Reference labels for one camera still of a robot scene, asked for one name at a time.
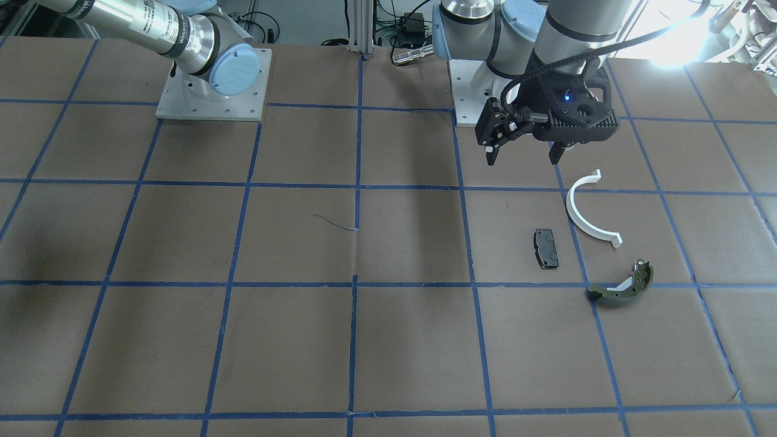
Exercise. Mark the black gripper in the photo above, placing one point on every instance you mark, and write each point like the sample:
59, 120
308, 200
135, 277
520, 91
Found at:
542, 96

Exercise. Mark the black brake pad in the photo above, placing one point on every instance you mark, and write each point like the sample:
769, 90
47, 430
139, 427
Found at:
545, 249

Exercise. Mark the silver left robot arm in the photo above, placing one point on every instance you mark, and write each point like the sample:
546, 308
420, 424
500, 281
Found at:
538, 73

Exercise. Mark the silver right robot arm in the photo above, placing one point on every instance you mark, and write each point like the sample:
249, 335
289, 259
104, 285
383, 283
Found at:
218, 75

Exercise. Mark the black power adapter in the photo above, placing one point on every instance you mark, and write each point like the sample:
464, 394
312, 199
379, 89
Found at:
412, 24

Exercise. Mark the green curved brake shoe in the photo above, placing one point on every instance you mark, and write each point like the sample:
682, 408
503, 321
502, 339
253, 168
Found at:
630, 290

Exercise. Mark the thin loose thread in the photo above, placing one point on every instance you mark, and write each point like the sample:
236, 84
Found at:
336, 223

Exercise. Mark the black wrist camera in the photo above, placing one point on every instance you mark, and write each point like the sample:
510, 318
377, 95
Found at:
494, 121

